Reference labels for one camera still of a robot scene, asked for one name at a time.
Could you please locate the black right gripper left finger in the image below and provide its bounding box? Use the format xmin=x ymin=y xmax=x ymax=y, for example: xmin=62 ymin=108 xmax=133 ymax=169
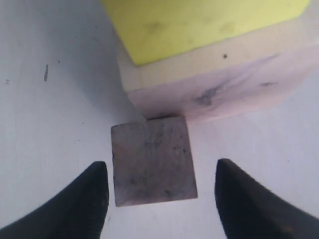
xmin=0 ymin=161 xmax=109 ymax=239

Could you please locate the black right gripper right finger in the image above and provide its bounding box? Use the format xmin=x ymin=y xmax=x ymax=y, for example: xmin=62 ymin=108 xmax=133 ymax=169
xmin=214 ymin=159 xmax=319 ymax=239

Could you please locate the small wooden cube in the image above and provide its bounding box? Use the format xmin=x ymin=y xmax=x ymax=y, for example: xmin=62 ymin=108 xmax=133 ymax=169
xmin=111 ymin=117 xmax=198 ymax=207

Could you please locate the large wooden cube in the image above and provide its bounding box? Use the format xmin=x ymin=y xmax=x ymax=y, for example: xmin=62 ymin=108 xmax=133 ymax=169
xmin=117 ymin=12 xmax=319 ymax=119

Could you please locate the yellow cube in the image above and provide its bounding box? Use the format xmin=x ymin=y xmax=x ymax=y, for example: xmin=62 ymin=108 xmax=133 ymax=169
xmin=103 ymin=0 xmax=309 ymax=65

